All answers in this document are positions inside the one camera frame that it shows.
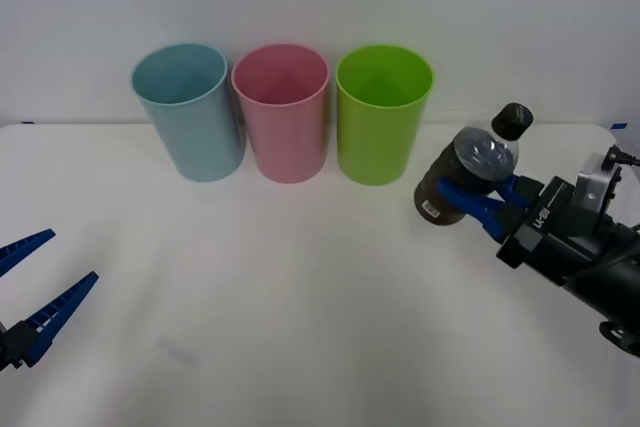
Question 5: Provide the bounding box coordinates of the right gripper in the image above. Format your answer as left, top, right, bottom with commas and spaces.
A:
435, 173, 619, 289

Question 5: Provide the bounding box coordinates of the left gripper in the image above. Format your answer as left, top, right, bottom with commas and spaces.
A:
0, 228, 100, 374

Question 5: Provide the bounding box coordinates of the dark bottle with black cap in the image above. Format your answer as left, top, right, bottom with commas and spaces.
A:
413, 102, 536, 227

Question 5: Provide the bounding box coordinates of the green plastic bin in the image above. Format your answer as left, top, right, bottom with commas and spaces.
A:
335, 43, 436, 187

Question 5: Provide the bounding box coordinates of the pale blue plastic bin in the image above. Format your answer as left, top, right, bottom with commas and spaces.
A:
130, 42, 247, 184

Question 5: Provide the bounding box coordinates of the pink plastic bin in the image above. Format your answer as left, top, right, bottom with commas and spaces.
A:
231, 43, 332, 185

